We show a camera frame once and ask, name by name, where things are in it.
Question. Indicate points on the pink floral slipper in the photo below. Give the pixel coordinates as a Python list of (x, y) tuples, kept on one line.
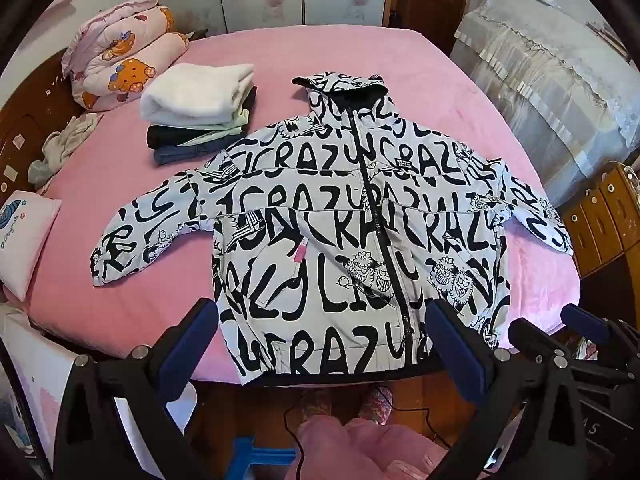
[(375, 405), (316, 404)]

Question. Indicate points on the dark wooden headboard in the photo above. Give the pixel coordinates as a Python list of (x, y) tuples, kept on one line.
[(25, 110)]

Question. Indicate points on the wooden drawer cabinet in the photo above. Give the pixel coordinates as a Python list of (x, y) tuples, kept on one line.
[(600, 215)]

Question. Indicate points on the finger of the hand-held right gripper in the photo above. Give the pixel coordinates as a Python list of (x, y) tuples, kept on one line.
[(530, 337), (582, 318)]

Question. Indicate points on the white black lettered hooded jacket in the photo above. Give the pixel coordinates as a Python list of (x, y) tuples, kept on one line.
[(320, 210)]

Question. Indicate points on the person's pink pants legs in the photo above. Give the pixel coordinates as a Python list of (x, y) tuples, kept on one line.
[(360, 450)]

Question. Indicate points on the light green folded garment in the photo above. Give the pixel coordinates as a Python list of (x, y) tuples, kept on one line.
[(235, 121)]

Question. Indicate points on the pink embroidered pillow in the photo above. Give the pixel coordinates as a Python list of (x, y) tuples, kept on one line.
[(25, 240)]

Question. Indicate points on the blue plastic stool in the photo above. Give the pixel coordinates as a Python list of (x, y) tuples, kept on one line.
[(260, 460)]

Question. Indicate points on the pile of folded clothes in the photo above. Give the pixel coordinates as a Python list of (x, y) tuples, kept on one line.
[(195, 90)]

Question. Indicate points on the crumpled grey cloth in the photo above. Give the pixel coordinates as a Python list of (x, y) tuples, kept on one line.
[(60, 145)]

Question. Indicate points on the pink plush bed blanket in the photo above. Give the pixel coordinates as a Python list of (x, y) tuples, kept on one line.
[(400, 70)]

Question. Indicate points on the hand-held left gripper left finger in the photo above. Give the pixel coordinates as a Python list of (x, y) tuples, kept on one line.
[(182, 345)]

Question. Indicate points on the blue folded garment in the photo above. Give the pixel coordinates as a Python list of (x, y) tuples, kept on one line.
[(175, 154)]

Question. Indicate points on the black folded garment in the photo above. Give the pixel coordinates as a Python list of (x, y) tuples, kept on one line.
[(170, 135)]

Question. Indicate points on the pink bear print folded quilt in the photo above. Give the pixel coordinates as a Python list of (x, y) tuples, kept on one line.
[(125, 60)]

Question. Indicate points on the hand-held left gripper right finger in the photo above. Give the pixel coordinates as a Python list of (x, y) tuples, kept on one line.
[(457, 355)]

